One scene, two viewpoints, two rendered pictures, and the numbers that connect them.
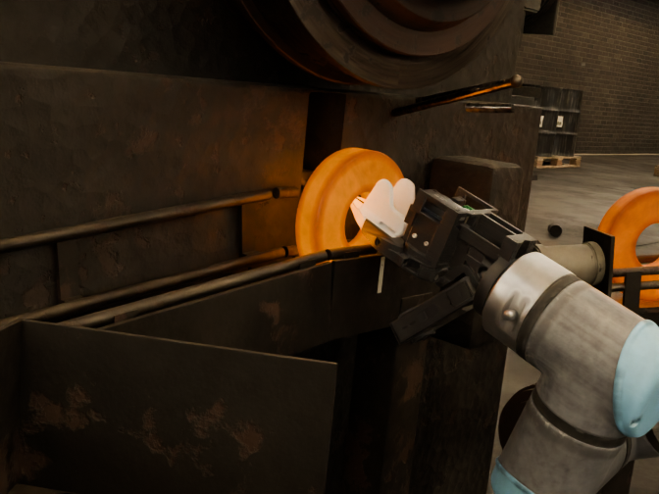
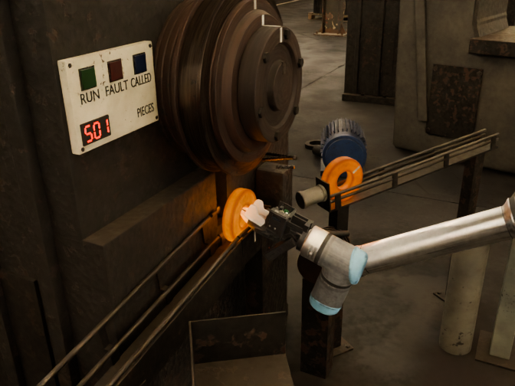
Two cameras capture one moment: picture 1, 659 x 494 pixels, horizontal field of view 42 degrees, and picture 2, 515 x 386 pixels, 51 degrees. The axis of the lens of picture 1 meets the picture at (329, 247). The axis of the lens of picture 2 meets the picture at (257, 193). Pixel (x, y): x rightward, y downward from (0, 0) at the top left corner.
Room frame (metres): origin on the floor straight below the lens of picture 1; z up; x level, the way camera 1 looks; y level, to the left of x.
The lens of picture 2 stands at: (-0.41, 0.29, 1.42)
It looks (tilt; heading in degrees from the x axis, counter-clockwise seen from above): 24 degrees down; 345
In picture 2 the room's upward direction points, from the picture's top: 1 degrees counter-clockwise
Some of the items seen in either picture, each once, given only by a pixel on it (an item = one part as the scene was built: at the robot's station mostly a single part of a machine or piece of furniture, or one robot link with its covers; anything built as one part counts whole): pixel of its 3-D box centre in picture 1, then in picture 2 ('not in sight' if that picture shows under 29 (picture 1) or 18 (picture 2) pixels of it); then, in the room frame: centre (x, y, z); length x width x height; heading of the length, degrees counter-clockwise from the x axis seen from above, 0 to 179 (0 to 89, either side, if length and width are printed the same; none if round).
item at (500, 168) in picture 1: (464, 250); (273, 201); (1.10, -0.18, 0.68); 0.11 x 0.08 x 0.24; 48
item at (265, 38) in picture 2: not in sight; (273, 85); (0.85, -0.10, 1.11); 0.28 x 0.06 x 0.28; 138
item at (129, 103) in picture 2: not in sight; (114, 93); (0.74, 0.28, 1.15); 0.26 x 0.02 x 0.18; 138
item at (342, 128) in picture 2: not in sight; (342, 145); (2.86, -1.23, 0.17); 0.57 x 0.31 x 0.34; 158
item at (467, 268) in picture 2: not in sight; (464, 289); (1.01, -0.89, 0.26); 0.12 x 0.12 x 0.52
